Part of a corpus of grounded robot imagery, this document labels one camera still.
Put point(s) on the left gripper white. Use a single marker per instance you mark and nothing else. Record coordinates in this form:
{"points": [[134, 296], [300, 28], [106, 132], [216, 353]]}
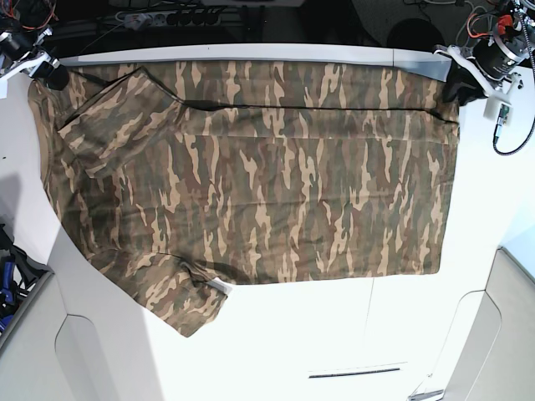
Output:
{"points": [[490, 73]]}

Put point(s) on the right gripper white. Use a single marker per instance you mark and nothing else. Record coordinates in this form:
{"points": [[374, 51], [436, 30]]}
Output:
{"points": [[30, 64]]}

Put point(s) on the camouflage T-shirt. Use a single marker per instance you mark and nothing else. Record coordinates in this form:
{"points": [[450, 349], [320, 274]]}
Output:
{"points": [[167, 176]]}

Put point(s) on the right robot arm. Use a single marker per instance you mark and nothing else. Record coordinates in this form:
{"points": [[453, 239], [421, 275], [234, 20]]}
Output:
{"points": [[24, 27]]}

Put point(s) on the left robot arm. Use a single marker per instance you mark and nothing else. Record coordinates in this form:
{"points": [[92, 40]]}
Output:
{"points": [[504, 39]]}

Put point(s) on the white power strip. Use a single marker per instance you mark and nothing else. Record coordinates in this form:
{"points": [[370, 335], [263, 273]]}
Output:
{"points": [[169, 19]]}

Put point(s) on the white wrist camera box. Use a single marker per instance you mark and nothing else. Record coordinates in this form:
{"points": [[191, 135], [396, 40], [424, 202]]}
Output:
{"points": [[497, 110]]}

